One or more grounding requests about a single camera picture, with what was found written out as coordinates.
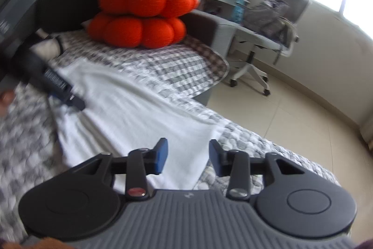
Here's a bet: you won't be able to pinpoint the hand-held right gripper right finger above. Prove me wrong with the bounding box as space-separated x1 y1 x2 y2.
209 139 304 199

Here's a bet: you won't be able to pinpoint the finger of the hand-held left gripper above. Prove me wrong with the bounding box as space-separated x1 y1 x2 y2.
68 90 87 112

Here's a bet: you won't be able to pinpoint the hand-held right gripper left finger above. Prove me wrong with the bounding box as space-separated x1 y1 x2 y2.
74 137 169 198

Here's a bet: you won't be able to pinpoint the white shorts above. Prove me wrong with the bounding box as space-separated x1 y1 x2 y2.
48 58 231 191

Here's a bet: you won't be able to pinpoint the person's left hand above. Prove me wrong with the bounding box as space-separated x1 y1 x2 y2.
0 91 16 115

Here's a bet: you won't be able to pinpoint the beige garment with navy trim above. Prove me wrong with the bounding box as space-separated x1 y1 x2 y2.
29 35 65 58

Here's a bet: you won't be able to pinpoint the dark grey sofa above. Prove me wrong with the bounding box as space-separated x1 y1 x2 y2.
0 0 228 106

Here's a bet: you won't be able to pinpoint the grey checked quilt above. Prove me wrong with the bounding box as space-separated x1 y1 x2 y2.
0 32 341 244

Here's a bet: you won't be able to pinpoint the white office chair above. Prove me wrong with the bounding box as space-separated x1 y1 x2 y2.
229 0 309 96

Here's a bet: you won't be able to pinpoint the grey patterned bag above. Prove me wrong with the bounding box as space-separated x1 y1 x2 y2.
243 0 293 39

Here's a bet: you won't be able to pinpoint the blue box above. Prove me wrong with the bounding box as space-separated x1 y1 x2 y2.
233 0 249 21

